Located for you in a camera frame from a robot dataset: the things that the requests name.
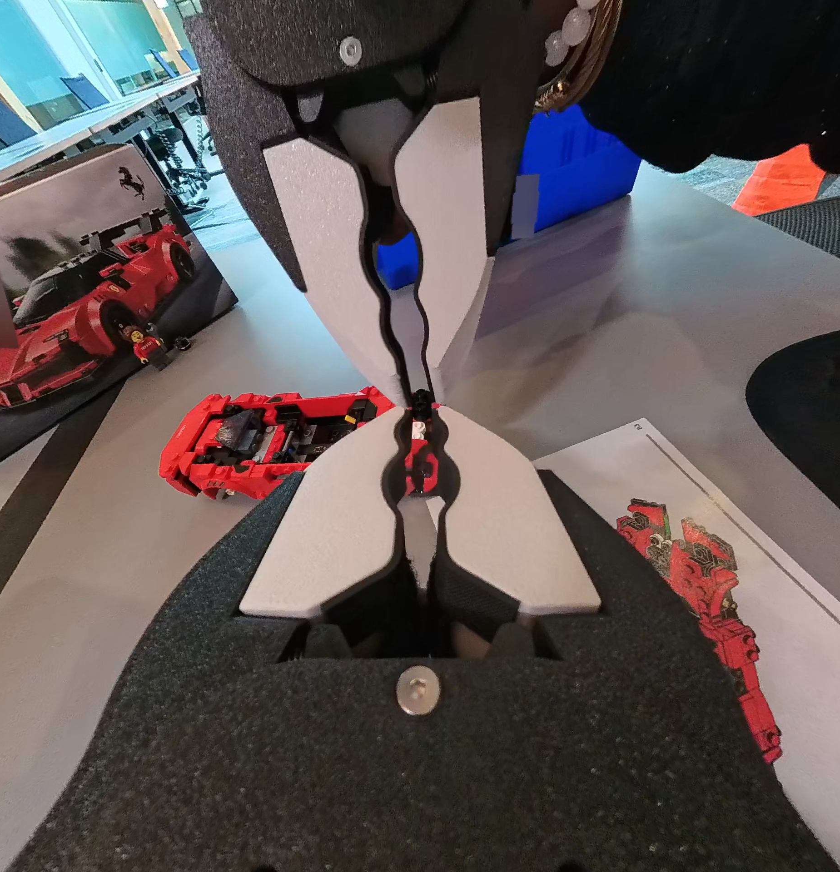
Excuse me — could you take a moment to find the gold bracelet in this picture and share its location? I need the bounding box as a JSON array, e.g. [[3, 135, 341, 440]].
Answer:
[[532, 0, 624, 115]]

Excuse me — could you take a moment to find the toy car printed box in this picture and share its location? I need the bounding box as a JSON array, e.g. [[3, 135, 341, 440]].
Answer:
[[0, 143, 240, 472]]

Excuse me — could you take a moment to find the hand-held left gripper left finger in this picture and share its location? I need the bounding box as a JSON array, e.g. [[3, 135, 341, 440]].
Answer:
[[238, 407, 412, 622]]

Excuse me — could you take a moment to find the orange object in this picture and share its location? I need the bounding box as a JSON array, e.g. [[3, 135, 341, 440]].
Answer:
[[731, 143, 840, 218]]

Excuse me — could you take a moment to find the red toy brick car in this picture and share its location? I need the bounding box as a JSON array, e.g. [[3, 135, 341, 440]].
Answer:
[[159, 386, 442, 503]]

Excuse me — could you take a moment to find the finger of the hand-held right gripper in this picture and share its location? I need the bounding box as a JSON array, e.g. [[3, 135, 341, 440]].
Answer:
[[262, 135, 414, 406], [391, 97, 496, 406]]

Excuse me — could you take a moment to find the black mesh chair seat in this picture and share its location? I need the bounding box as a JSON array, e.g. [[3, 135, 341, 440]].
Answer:
[[756, 194, 840, 265]]

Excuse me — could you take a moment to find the white bead bracelet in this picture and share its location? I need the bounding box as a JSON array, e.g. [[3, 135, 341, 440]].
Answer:
[[544, 0, 602, 68]]

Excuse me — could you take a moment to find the instruction booklet with car print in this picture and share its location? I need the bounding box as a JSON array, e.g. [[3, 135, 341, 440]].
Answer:
[[532, 417, 840, 872]]

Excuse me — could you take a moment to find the long white office desk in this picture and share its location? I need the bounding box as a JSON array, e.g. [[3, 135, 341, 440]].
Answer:
[[0, 68, 204, 180]]

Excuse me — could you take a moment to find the blue plastic bin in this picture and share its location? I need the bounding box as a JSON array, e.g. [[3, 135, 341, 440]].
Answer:
[[375, 112, 643, 292]]

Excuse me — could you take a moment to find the black mesh chair back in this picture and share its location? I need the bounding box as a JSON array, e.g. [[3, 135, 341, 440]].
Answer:
[[745, 327, 840, 527]]

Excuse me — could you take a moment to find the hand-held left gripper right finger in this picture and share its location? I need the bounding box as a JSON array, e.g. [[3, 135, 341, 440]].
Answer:
[[430, 406, 605, 624]]

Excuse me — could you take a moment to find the person's right forearm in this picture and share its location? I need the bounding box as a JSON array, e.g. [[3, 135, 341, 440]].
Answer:
[[582, 0, 840, 174]]

